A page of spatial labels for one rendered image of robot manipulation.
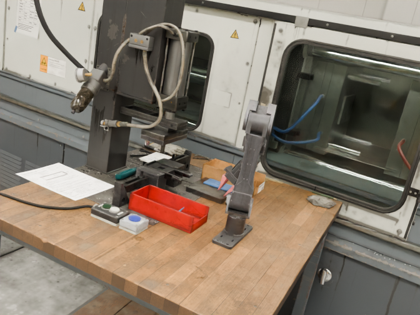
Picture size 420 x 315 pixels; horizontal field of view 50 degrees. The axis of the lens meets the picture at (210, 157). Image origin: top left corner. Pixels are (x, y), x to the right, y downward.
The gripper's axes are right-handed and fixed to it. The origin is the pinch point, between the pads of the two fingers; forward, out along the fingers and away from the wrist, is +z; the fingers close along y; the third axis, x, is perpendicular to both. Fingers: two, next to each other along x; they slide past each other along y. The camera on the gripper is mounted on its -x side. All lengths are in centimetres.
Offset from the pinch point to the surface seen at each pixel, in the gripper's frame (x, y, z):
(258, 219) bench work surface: 5.2, -17.6, -4.9
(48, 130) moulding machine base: -63, 119, 85
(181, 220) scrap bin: 34.3, -1.5, 2.9
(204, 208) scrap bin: 23.1, -2.5, -0.5
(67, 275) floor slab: -37, 39, 124
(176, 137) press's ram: 10.6, 25.5, -6.5
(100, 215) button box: 47, 17, 16
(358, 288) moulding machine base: -48, -71, 5
